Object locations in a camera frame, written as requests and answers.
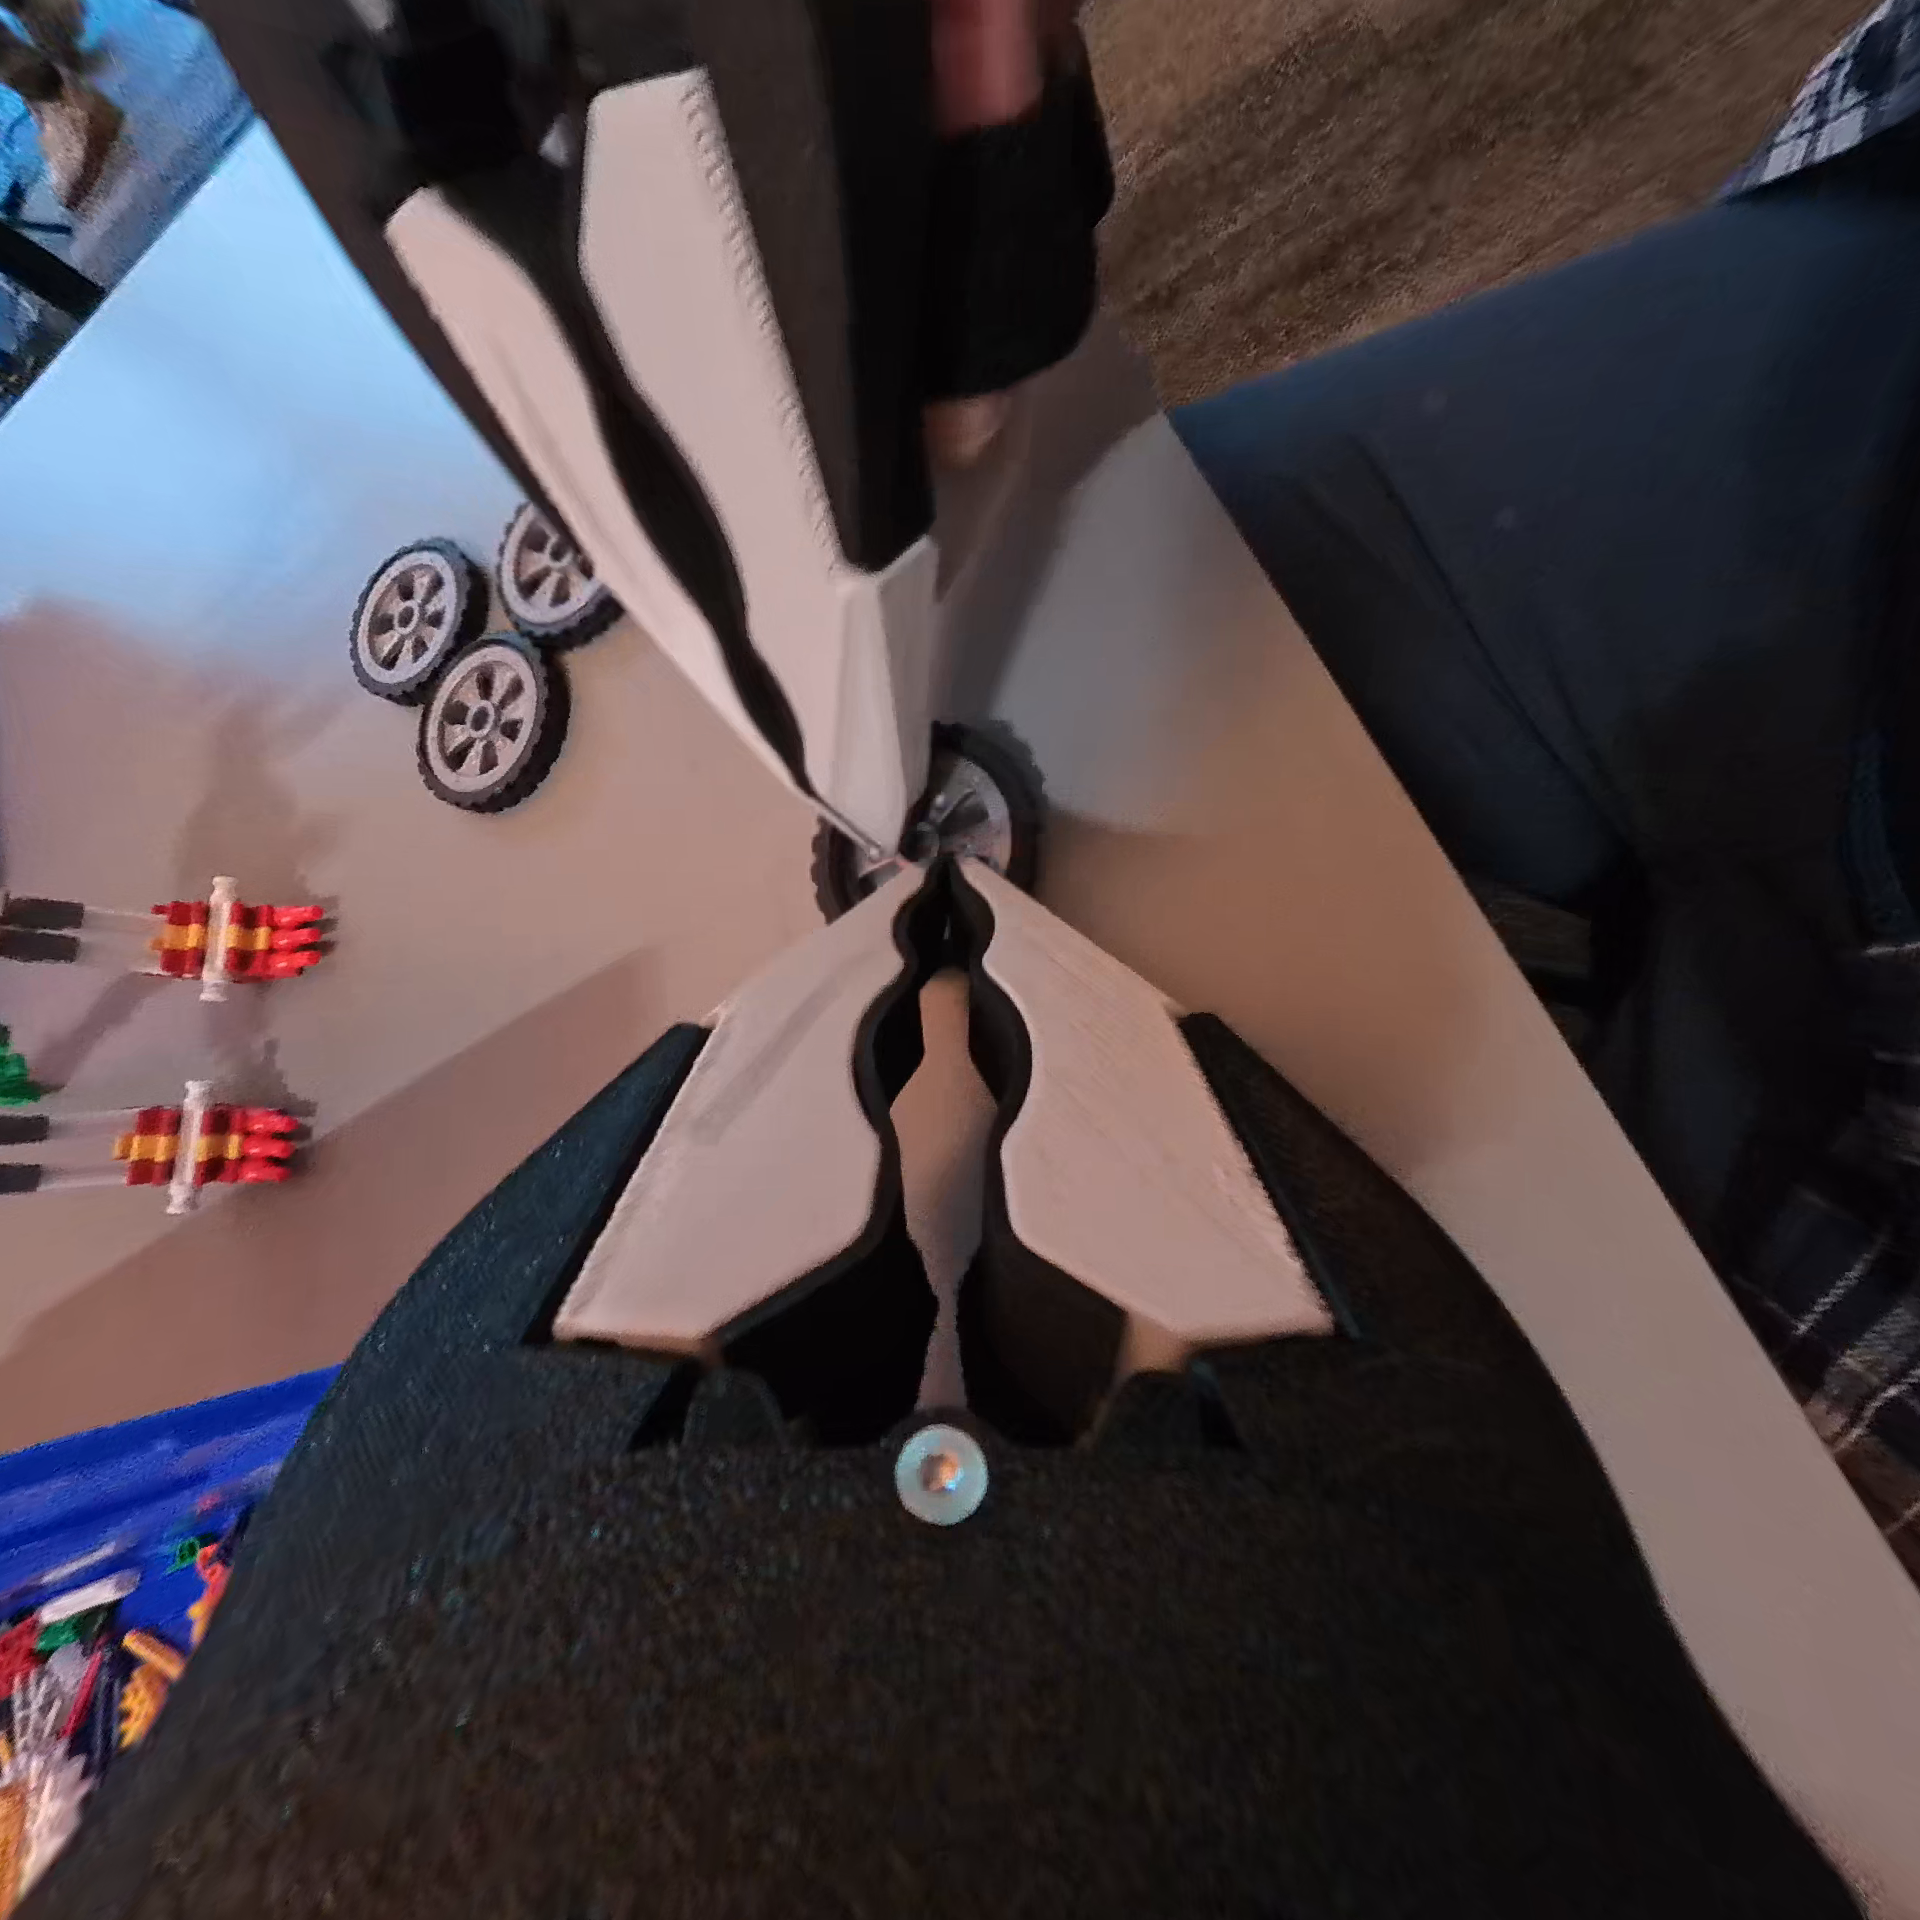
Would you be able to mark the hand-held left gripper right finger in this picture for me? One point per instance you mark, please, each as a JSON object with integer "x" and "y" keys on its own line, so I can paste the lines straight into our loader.
{"x": 1141, "y": 1170}

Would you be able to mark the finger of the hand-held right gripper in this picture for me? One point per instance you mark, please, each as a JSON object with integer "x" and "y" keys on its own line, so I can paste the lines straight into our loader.
{"x": 511, "y": 359}
{"x": 705, "y": 301}

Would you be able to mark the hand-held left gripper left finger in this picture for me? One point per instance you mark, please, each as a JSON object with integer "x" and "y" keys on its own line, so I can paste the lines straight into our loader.
{"x": 751, "y": 1170}

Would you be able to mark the grey toy wheel black tyre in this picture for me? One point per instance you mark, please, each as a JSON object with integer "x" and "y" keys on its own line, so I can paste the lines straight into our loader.
{"x": 1003, "y": 763}
{"x": 394, "y": 661}
{"x": 464, "y": 763}
{"x": 533, "y": 592}

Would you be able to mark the person's right hand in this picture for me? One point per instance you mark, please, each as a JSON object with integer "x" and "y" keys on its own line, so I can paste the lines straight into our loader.
{"x": 989, "y": 59}

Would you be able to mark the colourful construction toy figure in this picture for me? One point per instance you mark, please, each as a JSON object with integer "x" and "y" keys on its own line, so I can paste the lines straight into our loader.
{"x": 269, "y": 937}

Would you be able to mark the blue plastic bin white tag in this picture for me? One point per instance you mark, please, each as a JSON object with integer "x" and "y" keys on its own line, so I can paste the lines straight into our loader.
{"x": 119, "y": 1485}

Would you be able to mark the person's dark trousers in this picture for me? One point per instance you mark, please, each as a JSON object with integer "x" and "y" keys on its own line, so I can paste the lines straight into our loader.
{"x": 1576, "y": 599}

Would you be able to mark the pile of colourful construction pieces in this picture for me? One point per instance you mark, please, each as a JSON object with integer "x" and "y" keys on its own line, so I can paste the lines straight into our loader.
{"x": 59, "y": 1723}

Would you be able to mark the person's plaid shirt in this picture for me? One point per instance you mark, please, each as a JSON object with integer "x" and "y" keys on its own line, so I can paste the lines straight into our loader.
{"x": 1851, "y": 83}

